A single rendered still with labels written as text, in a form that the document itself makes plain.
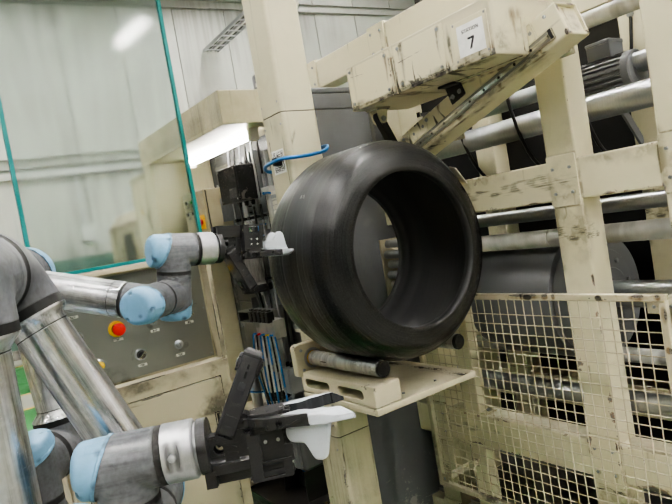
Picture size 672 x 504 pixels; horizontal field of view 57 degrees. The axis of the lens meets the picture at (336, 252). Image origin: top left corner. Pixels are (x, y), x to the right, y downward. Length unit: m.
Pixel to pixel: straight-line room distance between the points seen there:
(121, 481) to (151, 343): 1.33
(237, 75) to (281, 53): 10.25
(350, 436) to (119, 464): 1.30
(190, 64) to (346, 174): 10.49
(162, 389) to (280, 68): 1.09
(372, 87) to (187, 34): 10.24
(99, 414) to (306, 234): 0.74
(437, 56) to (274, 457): 1.26
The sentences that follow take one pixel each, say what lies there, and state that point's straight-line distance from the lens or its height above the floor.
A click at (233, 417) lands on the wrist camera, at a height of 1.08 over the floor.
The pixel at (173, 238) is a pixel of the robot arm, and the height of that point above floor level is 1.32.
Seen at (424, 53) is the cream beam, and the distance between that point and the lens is 1.82.
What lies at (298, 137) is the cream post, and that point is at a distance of 1.95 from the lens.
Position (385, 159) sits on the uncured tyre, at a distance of 1.60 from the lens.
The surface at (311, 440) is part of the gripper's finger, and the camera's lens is 0.78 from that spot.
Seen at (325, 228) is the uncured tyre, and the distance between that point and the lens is 1.49.
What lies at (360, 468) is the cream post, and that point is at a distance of 2.10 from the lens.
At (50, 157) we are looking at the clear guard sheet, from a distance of 2.07.
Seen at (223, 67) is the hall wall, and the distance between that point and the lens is 12.17.
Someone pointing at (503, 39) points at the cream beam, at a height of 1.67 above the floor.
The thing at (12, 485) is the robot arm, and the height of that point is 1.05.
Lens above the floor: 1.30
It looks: 3 degrees down
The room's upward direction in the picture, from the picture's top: 10 degrees counter-clockwise
